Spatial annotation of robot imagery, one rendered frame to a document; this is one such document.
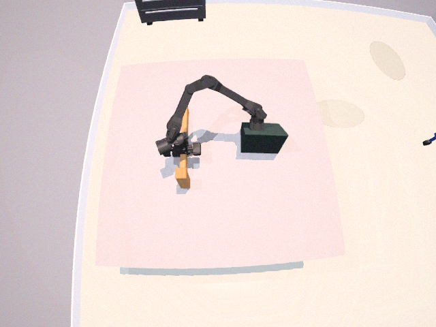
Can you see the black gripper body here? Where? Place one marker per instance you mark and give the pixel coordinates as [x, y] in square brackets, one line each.
[196, 149]

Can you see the wooden side rail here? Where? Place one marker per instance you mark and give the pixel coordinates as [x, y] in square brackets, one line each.
[185, 127]

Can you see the wooden post with slot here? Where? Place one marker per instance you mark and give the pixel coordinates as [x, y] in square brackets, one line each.
[182, 177]

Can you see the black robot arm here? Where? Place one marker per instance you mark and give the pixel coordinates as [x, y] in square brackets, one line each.
[173, 135]

